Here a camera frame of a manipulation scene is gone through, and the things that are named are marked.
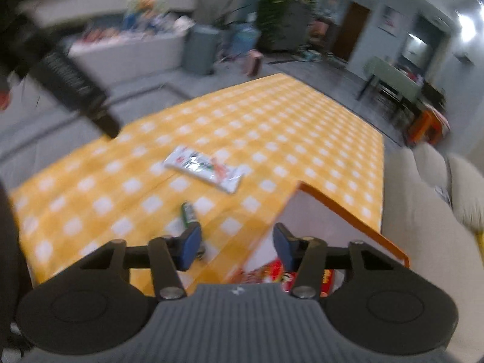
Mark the colourful picture board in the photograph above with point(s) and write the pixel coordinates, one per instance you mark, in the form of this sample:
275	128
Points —
144	15

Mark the pink space heater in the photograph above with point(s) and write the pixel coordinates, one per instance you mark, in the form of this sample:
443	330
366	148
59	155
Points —
253	63

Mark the large green houseplant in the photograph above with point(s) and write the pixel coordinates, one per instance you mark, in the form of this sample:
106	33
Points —
270	17

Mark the orange stool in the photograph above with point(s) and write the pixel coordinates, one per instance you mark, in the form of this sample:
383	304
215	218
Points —
430	126

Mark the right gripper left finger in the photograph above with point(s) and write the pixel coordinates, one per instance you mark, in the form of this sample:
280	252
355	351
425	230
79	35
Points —
187	245

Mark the grey trash bin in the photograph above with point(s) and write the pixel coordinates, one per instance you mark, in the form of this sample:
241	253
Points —
200	52

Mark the white spicy strip packet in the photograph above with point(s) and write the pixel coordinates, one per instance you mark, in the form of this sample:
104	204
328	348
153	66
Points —
204	167

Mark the brown wooden door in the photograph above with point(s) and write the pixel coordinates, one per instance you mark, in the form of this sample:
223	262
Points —
352	26

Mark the grey drawer cabinet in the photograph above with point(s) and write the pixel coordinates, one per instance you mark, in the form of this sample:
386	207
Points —
293	29

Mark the green covered dining table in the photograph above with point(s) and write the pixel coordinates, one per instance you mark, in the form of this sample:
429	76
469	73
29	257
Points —
404	93

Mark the dark green snack packet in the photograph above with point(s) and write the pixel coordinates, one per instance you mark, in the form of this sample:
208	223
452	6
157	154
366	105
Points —
190	219

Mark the orange white cardboard box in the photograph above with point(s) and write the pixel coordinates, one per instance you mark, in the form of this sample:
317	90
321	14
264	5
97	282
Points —
311	213

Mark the yellow checkered tablecloth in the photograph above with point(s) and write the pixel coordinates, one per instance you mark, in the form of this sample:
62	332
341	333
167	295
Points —
237	155

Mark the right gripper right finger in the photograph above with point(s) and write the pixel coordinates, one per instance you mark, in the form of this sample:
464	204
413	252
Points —
288	248

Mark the beige sofa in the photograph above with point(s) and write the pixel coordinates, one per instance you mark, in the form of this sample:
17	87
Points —
420	222

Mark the white tv cabinet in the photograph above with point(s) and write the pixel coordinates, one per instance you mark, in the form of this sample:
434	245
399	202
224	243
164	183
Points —
125	58

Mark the blue water jug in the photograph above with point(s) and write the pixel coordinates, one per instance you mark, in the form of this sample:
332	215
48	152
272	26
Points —
244	38

